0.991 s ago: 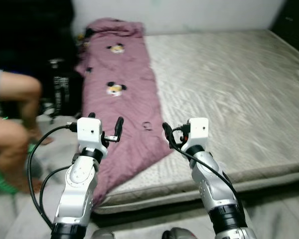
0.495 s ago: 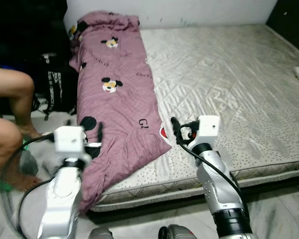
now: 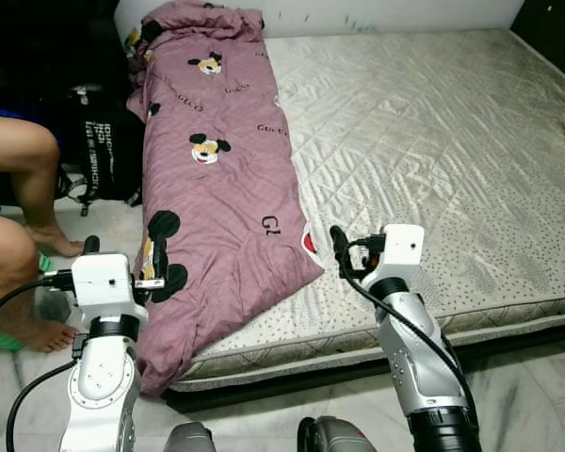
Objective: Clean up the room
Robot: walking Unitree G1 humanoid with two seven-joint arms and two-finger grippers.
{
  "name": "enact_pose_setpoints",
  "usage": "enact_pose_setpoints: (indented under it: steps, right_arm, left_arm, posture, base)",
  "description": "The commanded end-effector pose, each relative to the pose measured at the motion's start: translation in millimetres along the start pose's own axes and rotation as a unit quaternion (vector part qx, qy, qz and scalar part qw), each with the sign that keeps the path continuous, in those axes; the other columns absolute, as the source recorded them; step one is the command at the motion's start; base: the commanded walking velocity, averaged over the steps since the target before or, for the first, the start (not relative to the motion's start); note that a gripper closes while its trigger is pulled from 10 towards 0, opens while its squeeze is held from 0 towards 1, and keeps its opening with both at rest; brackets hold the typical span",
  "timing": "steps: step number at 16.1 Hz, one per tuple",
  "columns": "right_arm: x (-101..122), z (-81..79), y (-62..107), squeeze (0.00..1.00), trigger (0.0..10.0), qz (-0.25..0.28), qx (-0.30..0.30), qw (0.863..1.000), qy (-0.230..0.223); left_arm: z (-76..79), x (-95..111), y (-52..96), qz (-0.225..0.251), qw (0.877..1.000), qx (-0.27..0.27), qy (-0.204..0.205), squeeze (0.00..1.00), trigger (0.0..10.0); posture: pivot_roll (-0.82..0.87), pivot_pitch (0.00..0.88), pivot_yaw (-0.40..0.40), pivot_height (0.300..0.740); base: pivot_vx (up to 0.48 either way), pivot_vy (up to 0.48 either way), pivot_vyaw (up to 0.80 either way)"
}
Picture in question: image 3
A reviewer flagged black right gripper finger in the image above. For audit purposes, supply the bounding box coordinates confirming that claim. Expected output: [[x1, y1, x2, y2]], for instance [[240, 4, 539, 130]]
[[330, 224, 354, 279]]

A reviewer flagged black backpack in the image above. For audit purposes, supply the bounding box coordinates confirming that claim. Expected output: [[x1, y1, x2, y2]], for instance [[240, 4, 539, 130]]
[[56, 85, 147, 213]]

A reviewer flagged pink cartoon print blanket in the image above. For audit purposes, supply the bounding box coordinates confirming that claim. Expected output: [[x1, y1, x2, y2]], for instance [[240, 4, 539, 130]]
[[124, 0, 326, 396]]

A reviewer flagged person's left bare leg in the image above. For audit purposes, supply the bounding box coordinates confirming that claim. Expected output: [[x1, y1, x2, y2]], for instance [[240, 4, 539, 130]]
[[0, 113, 84, 257]]

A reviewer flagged white quilted mattress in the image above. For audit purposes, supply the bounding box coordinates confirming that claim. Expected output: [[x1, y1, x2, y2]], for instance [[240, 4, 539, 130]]
[[169, 28, 565, 392]]

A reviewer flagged grey robot left leg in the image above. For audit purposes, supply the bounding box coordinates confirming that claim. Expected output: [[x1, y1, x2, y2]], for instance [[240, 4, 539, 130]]
[[162, 422, 218, 452]]

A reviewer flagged grey robot leg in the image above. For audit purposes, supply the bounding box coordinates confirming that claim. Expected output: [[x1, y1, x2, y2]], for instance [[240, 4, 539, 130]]
[[162, 422, 218, 452], [297, 414, 378, 452]]

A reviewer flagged grey robot right leg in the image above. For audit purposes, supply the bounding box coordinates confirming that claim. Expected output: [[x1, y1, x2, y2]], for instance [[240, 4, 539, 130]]
[[297, 414, 378, 452]]

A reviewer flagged black tufted headboard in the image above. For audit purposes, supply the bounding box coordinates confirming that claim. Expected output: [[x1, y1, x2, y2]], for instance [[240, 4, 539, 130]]
[[510, 0, 565, 62]]

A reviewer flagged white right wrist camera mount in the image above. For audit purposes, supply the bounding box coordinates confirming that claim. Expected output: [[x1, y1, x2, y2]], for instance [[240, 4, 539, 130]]
[[377, 224, 425, 281]]

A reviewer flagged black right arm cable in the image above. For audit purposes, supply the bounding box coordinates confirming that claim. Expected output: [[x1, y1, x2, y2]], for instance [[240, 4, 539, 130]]
[[337, 268, 472, 406]]

